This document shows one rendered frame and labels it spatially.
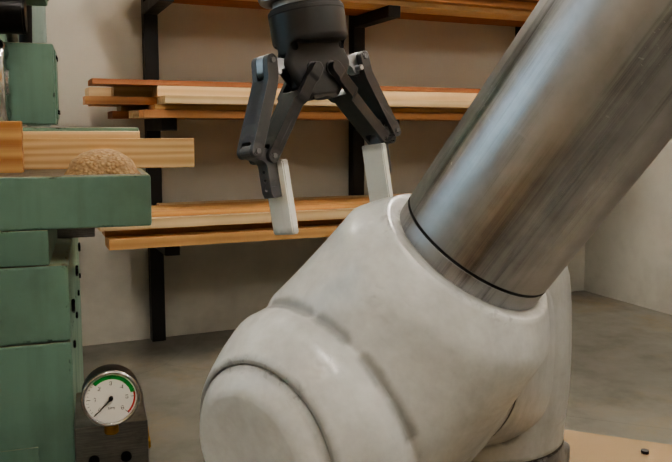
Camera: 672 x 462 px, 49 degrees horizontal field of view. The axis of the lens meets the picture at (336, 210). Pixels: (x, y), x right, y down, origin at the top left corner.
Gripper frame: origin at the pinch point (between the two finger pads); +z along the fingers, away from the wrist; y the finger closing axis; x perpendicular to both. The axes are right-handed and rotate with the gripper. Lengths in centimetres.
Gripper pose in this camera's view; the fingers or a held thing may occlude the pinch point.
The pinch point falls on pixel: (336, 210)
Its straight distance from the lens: 73.3
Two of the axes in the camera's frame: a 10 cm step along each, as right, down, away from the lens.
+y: -7.1, 1.7, -6.8
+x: 6.9, -0.4, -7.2
